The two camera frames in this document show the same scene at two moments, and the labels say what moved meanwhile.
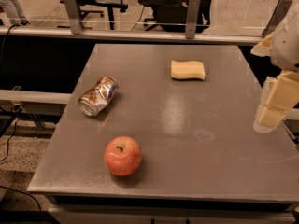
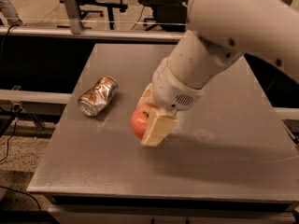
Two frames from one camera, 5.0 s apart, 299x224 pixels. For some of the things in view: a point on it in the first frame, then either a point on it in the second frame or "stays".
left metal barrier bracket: (73, 12) stays
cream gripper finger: (263, 49) to (147, 97)
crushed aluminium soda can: (94, 100) stays
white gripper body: (287, 49) to (170, 89)
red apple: (122, 156) to (139, 119)
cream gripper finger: (279, 96) to (158, 125)
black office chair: (171, 6) stays
